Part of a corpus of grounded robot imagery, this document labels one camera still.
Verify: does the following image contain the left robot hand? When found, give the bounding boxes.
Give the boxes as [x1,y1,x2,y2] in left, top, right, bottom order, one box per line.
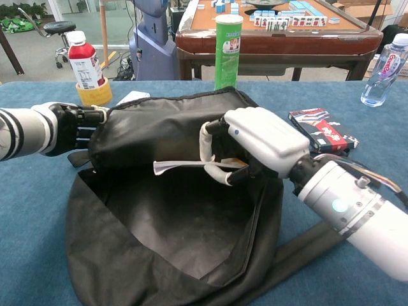
[47,101,111,157]

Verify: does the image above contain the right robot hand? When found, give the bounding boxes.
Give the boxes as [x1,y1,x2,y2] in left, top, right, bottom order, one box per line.
[199,106,312,187]

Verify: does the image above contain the black fabric backpack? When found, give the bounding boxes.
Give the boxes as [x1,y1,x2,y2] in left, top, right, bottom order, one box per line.
[65,85,351,306]

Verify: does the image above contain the white paperback book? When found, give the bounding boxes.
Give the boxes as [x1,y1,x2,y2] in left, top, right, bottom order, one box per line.
[152,157,249,176]

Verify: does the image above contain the yellow tape roll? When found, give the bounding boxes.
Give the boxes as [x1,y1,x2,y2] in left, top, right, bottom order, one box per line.
[75,78,113,108]

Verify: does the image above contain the black red card box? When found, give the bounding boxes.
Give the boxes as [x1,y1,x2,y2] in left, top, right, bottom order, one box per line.
[288,107,360,154]

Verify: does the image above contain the red drink bottle white cap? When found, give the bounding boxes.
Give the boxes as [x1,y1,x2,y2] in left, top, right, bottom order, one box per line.
[66,30,106,91]

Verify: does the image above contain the green chip can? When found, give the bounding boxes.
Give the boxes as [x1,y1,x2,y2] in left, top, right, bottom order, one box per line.
[214,13,244,91]

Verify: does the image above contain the blue felt tablecloth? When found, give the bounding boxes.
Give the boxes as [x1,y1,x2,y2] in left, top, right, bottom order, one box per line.
[0,80,408,306]

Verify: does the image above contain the dark table leg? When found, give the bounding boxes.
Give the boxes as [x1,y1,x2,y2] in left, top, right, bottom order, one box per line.
[0,28,26,77]

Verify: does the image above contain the brown mahjong table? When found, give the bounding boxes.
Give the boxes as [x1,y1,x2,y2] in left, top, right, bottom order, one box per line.
[175,0,384,81]

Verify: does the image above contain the black round stool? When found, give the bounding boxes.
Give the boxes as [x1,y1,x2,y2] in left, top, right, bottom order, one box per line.
[18,7,77,69]

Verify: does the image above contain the wooden pole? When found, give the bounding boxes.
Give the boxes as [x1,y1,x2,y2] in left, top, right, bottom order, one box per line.
[99,0,110,68]

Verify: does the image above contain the upright bamboo mahjong tiles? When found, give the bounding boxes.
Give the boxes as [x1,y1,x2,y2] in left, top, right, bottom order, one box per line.
[265,18,289,32]

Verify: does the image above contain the blue robot stand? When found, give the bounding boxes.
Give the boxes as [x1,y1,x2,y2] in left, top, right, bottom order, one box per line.
[129,0,180,81]

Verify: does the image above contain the green fabric heap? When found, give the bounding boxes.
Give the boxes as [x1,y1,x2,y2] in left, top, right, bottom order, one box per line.
[0,17,41,34]

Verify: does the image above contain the white-faced mahjong tile row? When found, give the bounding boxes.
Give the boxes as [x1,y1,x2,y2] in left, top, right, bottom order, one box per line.
[249,15,329,28]

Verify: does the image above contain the clear water bottle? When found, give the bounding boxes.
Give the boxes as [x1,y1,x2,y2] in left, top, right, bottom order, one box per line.
[360,33,408,108]

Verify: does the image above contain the green potted plants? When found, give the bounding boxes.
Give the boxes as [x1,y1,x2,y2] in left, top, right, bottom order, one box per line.
[0,2,48,20]

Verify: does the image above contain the long blue-backed mahjong tile stack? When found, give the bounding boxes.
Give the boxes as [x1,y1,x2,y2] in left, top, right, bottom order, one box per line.
[288,0,323,17]

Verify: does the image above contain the short blue-backed mahjong tile stack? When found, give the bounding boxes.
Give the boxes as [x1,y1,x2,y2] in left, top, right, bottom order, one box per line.
[212,0,240,15]

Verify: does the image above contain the floor cable tangle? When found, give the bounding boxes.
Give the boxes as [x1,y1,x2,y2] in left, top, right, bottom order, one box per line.
[113,50,135,81]

